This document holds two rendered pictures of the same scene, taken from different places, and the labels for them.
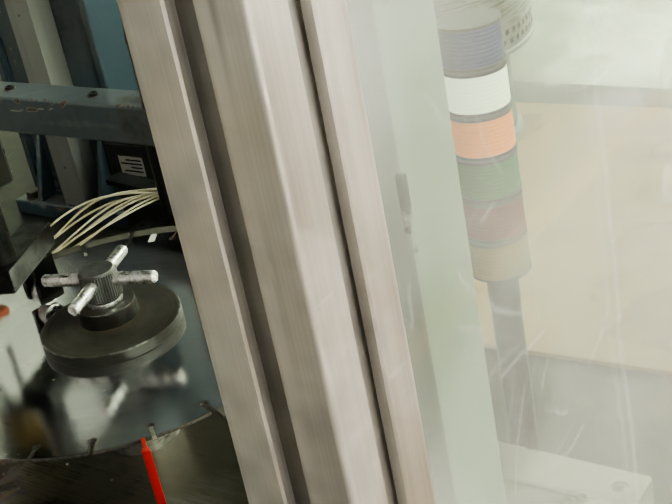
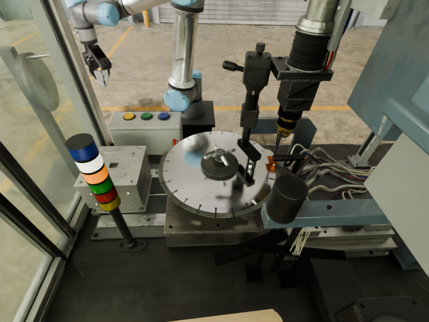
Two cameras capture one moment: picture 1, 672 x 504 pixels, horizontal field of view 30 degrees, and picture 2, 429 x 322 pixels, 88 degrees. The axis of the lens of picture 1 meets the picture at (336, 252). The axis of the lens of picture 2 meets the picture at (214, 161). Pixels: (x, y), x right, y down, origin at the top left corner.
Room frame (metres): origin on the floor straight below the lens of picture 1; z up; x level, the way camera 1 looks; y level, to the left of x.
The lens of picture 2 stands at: (1.19, -0.15, 1.42)
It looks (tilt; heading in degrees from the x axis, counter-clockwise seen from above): 44 degrees down; 136
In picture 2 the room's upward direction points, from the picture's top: 3 degrees clockwise
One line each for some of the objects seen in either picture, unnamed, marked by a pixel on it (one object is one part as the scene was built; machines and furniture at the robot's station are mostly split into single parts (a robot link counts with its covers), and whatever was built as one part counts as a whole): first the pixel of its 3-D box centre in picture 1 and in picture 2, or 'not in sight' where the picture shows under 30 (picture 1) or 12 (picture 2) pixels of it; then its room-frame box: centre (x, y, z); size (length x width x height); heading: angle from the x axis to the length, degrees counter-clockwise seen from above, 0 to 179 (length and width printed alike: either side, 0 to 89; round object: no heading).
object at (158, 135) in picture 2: not in sight; (149, 133); (0.44, 0.17, 0.82); 0.28 x 0.11 x 0.15; 51
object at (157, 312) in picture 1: (109, 315); (219, 161); (0.87, 0.18, 0.96); 0.11 x 0.11 x 0.03
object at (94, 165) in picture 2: not in sight; (89, 160); (0.80, -0.12, 1.11); 0.05 x 0.04 x 0.03; 141
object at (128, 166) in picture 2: not in sight; (119, 179); (0.61, -0.04, 0.82); 0.18 x 0.18 x 0.15; 51
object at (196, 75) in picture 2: not in sight; (189, 83); (0.33, 0.49, 0.91); 0.13 x 0.12 x 0.14; 123
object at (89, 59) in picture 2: not in sight; (92, 53); (0.04, 0.16, 1.05); 0.09 x 0.08 x 0.12; 0
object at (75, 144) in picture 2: not in sight; (82, 147); (0.80, -0.12, 1.14); 0.05 x 0.04 x 0.03; 141
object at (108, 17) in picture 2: not in sight; (104, 13); (0.13, 0.23, 1.21); 0.11 x 0.11 x 0.08; 33
